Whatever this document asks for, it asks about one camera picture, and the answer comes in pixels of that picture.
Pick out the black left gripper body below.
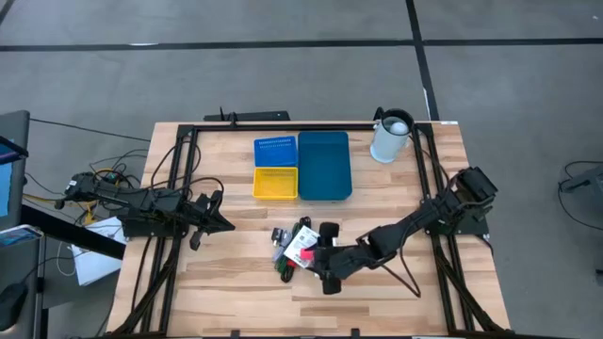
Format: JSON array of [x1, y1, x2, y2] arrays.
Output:
[[181, 189, 223, 251]]

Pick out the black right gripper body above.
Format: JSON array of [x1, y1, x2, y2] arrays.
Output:
[[318, 220, 378, 297]]

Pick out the white card with printed labels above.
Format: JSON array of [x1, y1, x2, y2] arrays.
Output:
[[283, 224, 320, 269]]

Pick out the black cable bundle red strap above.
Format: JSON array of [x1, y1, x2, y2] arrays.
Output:
[[278, 257, 299, 284]]

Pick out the green bungee cord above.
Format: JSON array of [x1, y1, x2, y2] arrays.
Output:
[[271, 249, 297, 280]]

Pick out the small silver black adapter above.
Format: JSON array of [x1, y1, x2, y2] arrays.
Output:
[[270, 227, 294, 250]]

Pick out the teal plastic bin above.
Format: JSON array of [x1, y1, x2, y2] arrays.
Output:
[[297, 130, 353, 202]]

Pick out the yellow perforated plastic basket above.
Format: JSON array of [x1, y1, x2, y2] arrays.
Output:
[[252, 166, 300, 202]]

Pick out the blue perforated plastic basket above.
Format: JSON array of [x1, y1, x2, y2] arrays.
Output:
[[253, 135, 299, 169]]

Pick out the black device behind table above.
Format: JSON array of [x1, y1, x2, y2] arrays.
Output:
[[203, 106, 292, 123]]

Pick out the white paper sheets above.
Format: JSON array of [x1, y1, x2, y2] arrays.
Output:
[[69, 215, 129, 287]]

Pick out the black desk edge bar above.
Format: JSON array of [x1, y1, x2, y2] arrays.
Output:
[[18, 204, 127, 261]]

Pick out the blue and white flat box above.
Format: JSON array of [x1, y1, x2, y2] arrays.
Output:
[[0, 224, 45, 250]]

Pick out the grey monitor with blue screen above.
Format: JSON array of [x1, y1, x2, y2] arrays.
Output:
[[0, 110, 31, 232]]

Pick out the black computer mouse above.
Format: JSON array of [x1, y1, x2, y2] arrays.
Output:
[[0, 281, 29, 332]]

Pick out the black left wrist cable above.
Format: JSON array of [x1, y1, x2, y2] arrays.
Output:
[[149, 136, 225, 199]]

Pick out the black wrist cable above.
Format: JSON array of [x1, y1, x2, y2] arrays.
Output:
[[380, 225, 423, 299], [149, 136, 225, 199]]

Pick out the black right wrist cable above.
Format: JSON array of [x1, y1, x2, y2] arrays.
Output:
[[380, 225, 423, 299]]

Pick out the yellow cable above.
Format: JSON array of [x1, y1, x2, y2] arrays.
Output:
[[22, 167, 122, 227]]

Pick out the black aluminium table frame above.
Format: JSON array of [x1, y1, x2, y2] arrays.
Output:
[[110, 121, 514, 338]]

